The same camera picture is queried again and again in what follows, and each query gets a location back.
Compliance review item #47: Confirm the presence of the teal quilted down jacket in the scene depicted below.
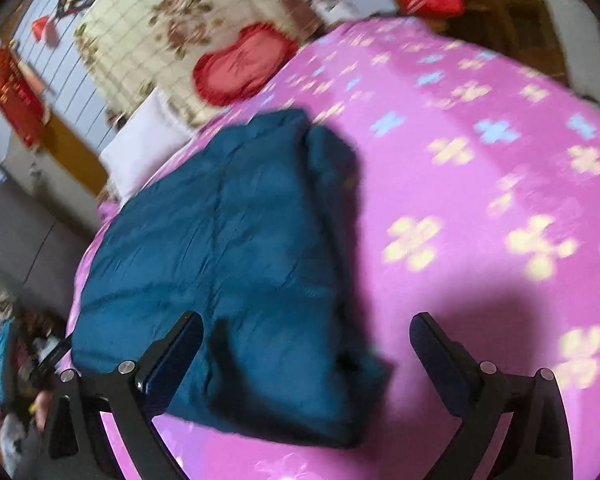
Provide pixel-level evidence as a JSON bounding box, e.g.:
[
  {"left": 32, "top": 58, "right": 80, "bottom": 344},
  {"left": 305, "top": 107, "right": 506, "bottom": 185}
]
[{"left": 72, "top": 108, "right": 388, "bottom": 448}]

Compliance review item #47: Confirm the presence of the person's left hand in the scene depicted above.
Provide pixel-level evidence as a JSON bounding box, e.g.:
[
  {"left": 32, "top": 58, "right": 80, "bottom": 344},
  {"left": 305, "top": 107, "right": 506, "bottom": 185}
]
[{"left": 33, "top": 390, "right": 54, "bottom": 432}]

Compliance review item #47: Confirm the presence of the grey cabinet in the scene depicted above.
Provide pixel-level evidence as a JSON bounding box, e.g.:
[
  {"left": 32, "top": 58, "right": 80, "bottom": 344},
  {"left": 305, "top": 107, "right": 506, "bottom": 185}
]
[{"left": 0, "top": 139, "right": 99, "bottom": 318}]

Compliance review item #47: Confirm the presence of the white pillow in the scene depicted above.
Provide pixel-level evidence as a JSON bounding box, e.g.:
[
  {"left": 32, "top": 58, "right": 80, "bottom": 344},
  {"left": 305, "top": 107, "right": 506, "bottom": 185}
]
[{"left": 99, "top": 88, "right": 198, "bottom": 204}]

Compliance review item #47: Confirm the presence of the pink floral bed sheet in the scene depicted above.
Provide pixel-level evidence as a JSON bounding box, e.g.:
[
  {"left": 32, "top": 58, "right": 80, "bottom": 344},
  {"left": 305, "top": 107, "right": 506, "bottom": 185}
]
[{"left": 64, "top": 15, "right": 600, "bottom": 480}]

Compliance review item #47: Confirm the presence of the red hanging decoration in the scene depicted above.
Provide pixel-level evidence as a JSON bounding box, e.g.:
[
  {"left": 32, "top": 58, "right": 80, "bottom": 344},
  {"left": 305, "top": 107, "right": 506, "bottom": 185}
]
[{"left": 0, "top": 47, "right": 48, "bottom": 150}]

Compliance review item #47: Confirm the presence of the red heart-shaped cushion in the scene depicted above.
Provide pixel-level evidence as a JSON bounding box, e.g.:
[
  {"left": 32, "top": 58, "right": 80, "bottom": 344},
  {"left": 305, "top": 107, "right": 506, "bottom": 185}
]
[{"left": 192, "top": 22, "right": 300, "bottom": 107}]

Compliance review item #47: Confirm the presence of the cream floral quilt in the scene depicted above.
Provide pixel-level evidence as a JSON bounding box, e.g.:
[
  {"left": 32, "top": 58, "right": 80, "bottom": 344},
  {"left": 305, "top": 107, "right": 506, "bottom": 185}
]
[{"left": 74, "top": 0, "right": 323, "bottom": 126}]

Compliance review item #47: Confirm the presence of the white slatted headboard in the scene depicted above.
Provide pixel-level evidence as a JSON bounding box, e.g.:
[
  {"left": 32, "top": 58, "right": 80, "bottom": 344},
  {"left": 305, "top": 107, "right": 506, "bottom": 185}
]
[{"left": 14, "top": 0, "right": 396, "bottom": 151}]

